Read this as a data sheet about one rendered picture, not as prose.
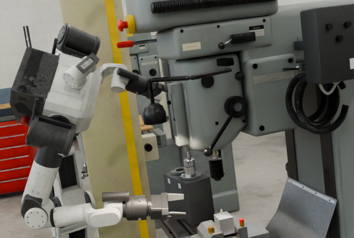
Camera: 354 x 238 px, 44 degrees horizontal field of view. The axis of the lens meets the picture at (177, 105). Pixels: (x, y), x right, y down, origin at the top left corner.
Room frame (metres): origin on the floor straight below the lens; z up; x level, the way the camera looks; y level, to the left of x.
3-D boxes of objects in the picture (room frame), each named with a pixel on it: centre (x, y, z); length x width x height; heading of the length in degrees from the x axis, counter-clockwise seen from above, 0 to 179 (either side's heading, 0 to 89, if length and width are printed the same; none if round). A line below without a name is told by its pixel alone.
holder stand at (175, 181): (1.89, 0.00, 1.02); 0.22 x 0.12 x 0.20; 27
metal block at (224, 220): (1.49, -0.11, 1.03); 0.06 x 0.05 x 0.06; 14
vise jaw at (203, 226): (1.48, -0.06, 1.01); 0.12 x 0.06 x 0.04; 14
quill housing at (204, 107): (1.50, -0.11, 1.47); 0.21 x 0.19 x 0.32; 16
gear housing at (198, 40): (1.51, -0.15, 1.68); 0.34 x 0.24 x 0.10; 106
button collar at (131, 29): (1.44, 0.11, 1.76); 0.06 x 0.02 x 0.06; 16
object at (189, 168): (1.84, -0.02, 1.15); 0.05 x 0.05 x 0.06
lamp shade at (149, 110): (1.36, 0.07, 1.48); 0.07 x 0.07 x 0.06
